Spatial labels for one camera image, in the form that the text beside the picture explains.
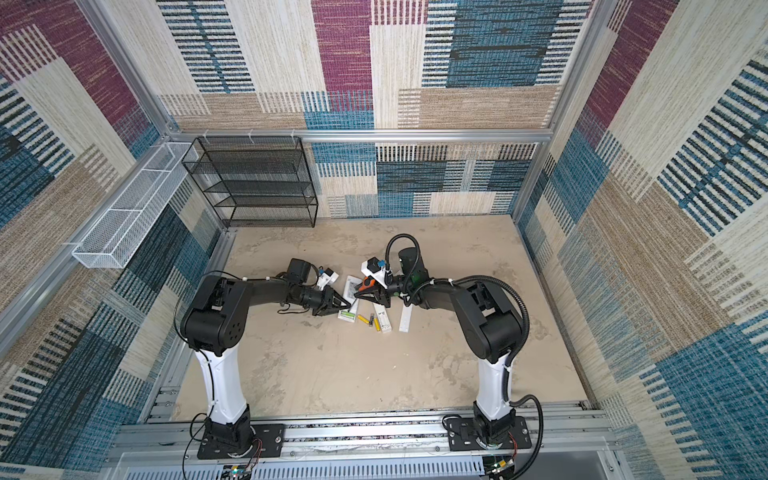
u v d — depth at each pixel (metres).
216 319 0.55
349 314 0.94
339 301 0.94
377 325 0.92
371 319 0.94
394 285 0.82
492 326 0.53
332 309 0.89
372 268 0.78
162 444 0.75
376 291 0.82
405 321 0.94
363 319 0.94
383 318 0.93
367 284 0.83
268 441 0.73
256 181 1.11
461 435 0.73
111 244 0.70
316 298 0.88
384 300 0.82
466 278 0.58
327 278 0.95
